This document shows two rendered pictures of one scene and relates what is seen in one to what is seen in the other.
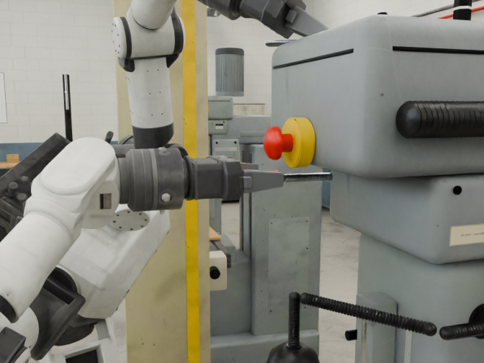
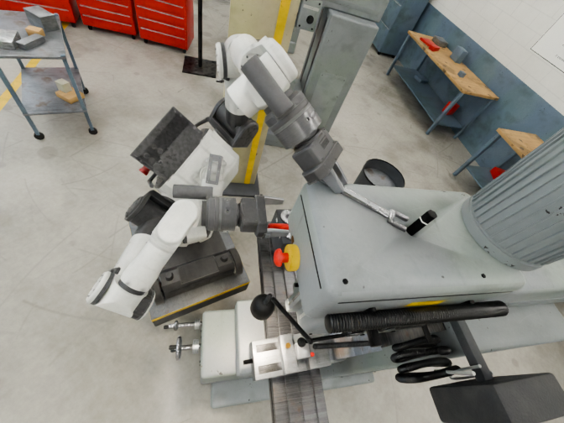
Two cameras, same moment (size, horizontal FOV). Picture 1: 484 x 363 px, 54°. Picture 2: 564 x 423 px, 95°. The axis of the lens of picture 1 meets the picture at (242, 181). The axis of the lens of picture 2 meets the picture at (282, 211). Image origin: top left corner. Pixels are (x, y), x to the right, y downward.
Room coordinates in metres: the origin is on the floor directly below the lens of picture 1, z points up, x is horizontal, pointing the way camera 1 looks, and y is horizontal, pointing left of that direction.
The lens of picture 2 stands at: (0.29, 0.04, 2.27)
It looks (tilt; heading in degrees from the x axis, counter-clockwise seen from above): 52 degrees down; 352
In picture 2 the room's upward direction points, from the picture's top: 24 degrees clockwise
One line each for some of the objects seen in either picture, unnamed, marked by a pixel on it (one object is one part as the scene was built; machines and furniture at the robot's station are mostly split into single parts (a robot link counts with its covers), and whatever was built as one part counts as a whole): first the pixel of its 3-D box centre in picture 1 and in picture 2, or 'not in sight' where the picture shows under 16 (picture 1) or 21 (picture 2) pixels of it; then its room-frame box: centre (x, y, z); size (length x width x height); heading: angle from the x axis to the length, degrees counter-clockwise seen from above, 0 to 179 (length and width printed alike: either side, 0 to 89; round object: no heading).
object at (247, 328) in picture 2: not in sight; (283, 332); (0.64, -0.29, 0.81); 0.50 x 0.35 x 0.12; 108
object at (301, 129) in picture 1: (297, 142); (291, 257); (0.57, -0.07, 1.76); 0.06 x 0.02 x 0.06; 18
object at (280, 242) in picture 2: not in sight; (285, 233); (1.10, -0.15, 1.05); 0.22 x 0.12 x 0.20; 21
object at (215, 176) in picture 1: (191, 179); (242, 215); (0.69, 0.07, 1.70); 0.13 x 0.12 x 0.10; 18
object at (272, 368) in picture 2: not in sight; (290, 353); (0.52, -0.29, 1.00); 0.35 x 0.15 x 0.11; 111
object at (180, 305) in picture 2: not in sight; (189, 262); (1.13, 0.44, 0.20); 0.78 x 0.68 x 0.40; 38
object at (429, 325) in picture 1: (369, 314); (293, 322); (0.49, -0.14, 1.58); 0.17 x 0.01 x 0.01; 56
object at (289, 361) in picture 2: not in sight; (287, 353); (0.51, -0.27, 1.04); 0.15 x 0.06 x 0.04; 21
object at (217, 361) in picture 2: not in sight; (265, 344); (0.64, -0.26, 0.45); 0.81 x 0.32 x 0.60; 108
